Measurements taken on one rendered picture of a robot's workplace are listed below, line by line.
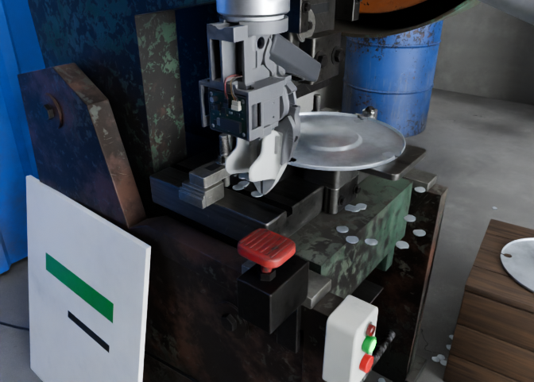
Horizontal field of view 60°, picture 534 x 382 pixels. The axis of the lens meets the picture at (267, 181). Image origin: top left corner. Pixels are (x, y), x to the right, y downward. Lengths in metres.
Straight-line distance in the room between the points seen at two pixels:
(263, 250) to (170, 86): 0.47
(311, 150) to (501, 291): 0.67
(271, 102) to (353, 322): 0.36
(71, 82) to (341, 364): 0.72
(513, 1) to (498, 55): 3.62
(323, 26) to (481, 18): 3.34
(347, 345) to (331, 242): 0.20
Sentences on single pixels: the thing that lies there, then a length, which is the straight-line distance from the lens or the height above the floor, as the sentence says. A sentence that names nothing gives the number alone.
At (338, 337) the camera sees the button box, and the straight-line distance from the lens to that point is 0.73.
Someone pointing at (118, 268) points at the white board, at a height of 0.51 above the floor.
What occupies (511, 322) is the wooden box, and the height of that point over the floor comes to 0.29.
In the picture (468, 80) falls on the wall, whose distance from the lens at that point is 4.29.
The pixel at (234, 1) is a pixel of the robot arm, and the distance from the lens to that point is 0.48.
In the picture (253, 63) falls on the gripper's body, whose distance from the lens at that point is 0.50.
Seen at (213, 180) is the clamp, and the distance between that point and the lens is 0.84.
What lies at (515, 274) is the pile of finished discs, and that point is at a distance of 1.40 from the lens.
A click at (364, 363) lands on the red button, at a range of 0.78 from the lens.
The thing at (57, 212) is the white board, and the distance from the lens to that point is 1.23.
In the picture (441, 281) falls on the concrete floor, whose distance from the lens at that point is 1.89.
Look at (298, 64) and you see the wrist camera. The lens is 0.56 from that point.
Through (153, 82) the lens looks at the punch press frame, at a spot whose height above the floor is 0.88.
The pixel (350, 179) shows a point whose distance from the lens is 0.93.
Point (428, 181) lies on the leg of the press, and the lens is 1.11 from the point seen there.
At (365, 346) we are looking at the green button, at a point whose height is 0.59.
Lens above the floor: 1.12
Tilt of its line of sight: 27 degrees down
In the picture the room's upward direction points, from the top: straight up
